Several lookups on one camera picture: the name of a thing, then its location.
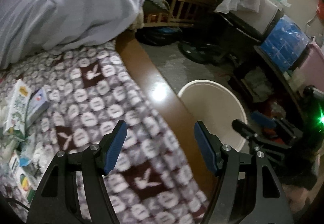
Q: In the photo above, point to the white plastic bucket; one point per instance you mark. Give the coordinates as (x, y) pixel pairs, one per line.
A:
(212, 107)

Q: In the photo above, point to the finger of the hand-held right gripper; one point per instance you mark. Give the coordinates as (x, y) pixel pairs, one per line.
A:
(263, 119)
(243, 129)

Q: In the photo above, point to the brown wooden bed frame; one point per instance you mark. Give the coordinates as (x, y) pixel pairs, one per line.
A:
(151, 82)

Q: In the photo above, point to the black fan base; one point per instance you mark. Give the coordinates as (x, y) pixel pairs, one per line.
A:
(200, 53)

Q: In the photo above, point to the blue plastic drawer unit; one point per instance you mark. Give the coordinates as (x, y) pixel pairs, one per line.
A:
(284, 41)

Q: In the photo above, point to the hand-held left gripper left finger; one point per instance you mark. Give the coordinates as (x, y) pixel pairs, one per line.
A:
(116, 149)

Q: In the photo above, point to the black bag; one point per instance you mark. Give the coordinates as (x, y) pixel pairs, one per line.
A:
(157, 36)

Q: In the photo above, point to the white floral box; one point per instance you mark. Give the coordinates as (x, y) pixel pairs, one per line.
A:
(17, 107)

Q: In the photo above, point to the printed blanket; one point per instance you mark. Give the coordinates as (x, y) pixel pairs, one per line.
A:
(86, 112)

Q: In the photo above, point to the light blue duvet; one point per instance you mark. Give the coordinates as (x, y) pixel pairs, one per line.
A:
(70, 3)

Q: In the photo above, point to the colourful packet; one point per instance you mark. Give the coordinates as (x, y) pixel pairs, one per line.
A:
(24, 181)

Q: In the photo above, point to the pink storage box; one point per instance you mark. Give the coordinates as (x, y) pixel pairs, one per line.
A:
(312, 59)

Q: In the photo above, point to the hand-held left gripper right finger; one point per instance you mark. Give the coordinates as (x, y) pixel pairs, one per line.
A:
(205, 149)

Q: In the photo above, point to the white cabinet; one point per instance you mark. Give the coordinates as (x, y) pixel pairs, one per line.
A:
(258, 16)

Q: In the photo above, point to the blue and white box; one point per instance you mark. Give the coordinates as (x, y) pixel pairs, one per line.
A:
(36, 106)

